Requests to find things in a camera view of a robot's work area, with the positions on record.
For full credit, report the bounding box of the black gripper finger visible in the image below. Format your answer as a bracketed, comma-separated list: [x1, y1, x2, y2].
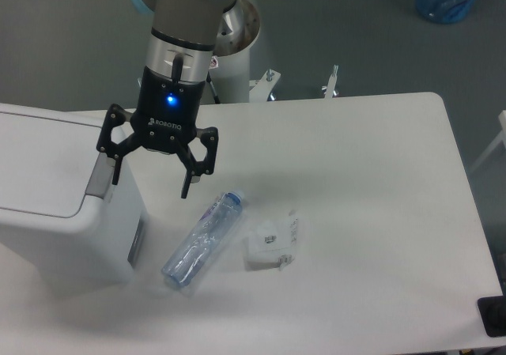
[96, 103, 139, 186]
[173, 126, 220, 200]

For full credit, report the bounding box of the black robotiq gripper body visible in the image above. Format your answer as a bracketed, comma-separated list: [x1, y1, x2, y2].
[130, 67, 205, 153]

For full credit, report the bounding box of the white push-lid trash can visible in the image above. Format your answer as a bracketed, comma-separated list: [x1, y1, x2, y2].
[1, 104, 147, 282]

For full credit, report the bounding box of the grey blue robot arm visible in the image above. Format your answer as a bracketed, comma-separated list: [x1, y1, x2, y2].
[96, 0, 238, 198]

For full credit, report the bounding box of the clear plastic water bottle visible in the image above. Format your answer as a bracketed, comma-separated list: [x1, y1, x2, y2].
[160, 190, 245, 289]

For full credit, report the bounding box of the white face mask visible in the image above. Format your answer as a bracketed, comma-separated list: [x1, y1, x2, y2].
[243, 210, 303, 271]

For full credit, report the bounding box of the black device at table edge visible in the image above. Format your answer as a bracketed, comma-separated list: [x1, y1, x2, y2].
[478, 296, 505, 338]

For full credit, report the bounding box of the black cable on pedestal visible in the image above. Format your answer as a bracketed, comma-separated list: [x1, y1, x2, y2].
[206, 74, 221, 105]

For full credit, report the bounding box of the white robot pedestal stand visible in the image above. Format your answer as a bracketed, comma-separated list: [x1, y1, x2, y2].
[136, 0, 282, 109]

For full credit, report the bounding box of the white frame at right edge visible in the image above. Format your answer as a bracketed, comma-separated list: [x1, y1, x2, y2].
[470, 110, 505, 174]

